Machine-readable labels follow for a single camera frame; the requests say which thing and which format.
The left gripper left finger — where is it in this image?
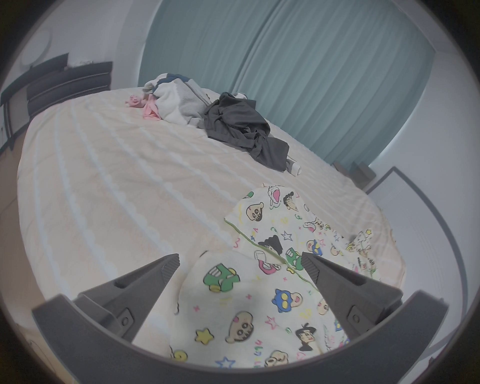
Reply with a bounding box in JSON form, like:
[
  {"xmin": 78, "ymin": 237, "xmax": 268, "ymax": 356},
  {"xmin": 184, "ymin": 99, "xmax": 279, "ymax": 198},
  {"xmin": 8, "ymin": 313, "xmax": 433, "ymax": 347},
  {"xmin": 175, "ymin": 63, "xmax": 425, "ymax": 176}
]
[{"xmin": 75, "ymin": 254, "xmax": 181, "ymax": 343}]

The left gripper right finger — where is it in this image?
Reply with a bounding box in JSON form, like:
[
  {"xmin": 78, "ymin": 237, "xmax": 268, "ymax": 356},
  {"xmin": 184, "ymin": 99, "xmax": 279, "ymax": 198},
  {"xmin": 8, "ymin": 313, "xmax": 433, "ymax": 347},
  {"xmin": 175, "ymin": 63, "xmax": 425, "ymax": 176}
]
[{"xmin": 300, "ymin": 252, "xmax": 404, "ymax": 343}]

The white printed pyjama top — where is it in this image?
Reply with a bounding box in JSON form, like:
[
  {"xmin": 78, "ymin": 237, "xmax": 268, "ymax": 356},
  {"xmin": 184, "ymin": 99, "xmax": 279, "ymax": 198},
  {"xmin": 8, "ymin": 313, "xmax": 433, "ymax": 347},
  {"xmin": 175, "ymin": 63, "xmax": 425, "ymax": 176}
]
[{"xmin": 167, "ymin": 183, "xmax": 383, "ymax": 370}]

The pile of clothes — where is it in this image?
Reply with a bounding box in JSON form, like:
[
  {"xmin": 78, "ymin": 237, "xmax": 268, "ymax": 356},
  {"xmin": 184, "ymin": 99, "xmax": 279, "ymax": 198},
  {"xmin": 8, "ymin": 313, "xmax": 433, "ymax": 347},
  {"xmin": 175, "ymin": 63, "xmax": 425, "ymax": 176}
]
[{"xmin": 125, "ymin": 72, "xmax": 211, "ymax": 128}]

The bed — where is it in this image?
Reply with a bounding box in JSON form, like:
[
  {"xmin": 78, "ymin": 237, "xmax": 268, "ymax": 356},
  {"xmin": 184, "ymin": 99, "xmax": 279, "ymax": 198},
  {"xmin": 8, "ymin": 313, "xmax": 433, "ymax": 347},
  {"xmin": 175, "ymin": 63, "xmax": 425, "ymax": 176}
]
[{"xmin": 17, "ymin": 85, "xmax": 467, "ymax": 370}]

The grey bedside table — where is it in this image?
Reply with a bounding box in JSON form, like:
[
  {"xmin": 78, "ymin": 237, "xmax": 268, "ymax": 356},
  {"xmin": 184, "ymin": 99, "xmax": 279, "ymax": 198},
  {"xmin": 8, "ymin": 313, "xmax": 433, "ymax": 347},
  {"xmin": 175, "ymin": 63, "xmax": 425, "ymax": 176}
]
[{"xmin": 332, "ymin": 160, "xmax": 377, "ymax": 190}]

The grey garment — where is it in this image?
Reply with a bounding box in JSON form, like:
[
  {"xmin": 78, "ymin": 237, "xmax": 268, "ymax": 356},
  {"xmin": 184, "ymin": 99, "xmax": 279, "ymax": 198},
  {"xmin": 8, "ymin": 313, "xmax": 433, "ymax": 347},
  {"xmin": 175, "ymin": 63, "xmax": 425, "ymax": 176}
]
[{"xmin": 230, "ymin": 91, "xmax": 302, "ymax": 177}]

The dark chest of drawers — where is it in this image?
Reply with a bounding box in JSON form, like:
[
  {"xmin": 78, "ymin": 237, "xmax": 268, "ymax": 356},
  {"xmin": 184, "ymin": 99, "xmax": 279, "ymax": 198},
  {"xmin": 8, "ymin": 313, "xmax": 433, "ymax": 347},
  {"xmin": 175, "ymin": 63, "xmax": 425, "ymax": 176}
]
[{"xmin": 0, "ymin": 52, "xmax": 114, "ymax": 151}]

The black garment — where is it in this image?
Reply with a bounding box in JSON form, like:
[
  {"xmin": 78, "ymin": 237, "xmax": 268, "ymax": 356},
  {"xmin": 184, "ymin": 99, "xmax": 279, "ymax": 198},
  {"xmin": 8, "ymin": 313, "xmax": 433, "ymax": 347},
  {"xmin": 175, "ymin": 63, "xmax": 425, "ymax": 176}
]
[{"xmin": 202, "ymin": 92, "xmax": 290, "ymax": 172}]

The blue-green curtain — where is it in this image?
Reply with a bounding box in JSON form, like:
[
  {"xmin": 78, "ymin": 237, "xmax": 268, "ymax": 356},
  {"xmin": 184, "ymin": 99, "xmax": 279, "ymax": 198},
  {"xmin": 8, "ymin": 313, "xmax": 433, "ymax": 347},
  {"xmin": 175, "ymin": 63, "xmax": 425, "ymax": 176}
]
[
  {"xmin": 234, "ymin": 0, "xmax": 437, "ymax": 167},
  {"xmin": 139, "ymin": 0, "xmax": 280, "ymax": 94}
]

